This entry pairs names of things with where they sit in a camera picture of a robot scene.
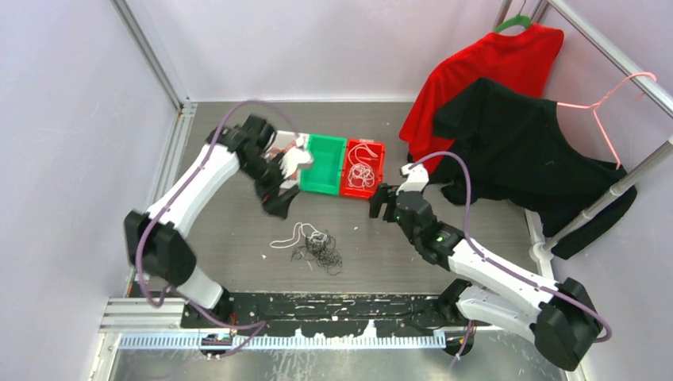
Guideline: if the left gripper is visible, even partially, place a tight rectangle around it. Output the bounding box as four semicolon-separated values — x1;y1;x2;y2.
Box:
242;153;302;220

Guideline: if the white cable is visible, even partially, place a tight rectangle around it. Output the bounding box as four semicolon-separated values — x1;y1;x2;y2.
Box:
344;143;383;191
269;222;321;249

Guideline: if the cable bundle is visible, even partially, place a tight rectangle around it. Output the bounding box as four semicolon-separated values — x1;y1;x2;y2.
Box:
290;229;344;275

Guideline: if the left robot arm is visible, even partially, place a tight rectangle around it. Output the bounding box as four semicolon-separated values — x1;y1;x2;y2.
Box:
124;115;313;328

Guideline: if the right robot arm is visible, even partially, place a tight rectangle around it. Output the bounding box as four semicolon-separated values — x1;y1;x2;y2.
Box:
369;183;612;371

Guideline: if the red plastic bin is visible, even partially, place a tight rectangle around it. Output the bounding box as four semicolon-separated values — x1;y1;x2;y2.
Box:
340;139;386;199

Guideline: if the green plastic bin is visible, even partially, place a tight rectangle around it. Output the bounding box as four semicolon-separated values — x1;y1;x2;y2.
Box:
299;134;348;196

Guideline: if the white plastic bin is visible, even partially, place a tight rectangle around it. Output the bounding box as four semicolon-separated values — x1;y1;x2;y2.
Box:
265;131;310;190

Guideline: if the black t-shirt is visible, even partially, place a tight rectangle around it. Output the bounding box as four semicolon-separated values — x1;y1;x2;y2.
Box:
433;78;627;238

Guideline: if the metal clothes rack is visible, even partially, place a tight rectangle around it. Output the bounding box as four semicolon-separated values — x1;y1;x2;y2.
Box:
493;0;673;252

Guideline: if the red t-shirt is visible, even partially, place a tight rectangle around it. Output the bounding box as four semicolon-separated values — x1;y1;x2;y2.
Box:
399;24;564;187

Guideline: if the green hanger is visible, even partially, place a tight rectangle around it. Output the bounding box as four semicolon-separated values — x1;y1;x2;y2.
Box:
493;0;533;33

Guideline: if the pink hanger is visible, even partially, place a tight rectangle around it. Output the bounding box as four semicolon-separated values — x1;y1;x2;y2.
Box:
556;71;658;171

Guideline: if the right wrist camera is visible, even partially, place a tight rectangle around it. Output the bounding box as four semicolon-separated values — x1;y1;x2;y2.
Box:
396;163;429;195

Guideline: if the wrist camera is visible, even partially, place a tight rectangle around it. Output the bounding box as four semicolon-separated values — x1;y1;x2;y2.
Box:
396;163;429;195
280;137;314;180

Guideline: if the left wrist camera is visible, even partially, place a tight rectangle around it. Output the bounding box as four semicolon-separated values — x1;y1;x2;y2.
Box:
280;137;314;180

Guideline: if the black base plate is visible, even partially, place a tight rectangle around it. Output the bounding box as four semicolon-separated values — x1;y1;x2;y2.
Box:
180;292;493;339

